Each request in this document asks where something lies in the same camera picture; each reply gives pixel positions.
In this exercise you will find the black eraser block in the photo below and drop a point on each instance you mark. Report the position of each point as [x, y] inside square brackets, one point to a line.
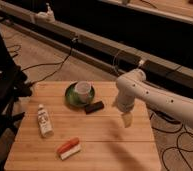
[94, 107]

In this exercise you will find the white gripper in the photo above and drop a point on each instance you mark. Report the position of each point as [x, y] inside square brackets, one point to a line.
[127, 119]

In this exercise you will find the white cup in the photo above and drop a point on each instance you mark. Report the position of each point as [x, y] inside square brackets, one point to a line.
[83, 89]

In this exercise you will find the white plastic bottle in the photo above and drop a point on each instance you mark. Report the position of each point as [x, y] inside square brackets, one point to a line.
[44, 122]

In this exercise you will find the long metal rail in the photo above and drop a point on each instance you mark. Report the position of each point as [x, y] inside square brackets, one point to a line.
[107, 32]

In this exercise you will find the green saucer plate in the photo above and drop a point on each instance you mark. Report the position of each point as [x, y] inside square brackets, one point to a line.
[73, 99]

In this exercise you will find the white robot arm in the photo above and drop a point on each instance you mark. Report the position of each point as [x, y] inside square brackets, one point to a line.
[131, 86]

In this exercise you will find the black chair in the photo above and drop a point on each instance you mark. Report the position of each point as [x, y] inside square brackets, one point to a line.
[12, 87]

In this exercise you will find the white device on rail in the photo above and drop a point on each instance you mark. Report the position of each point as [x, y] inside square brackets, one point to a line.
[48, 15]

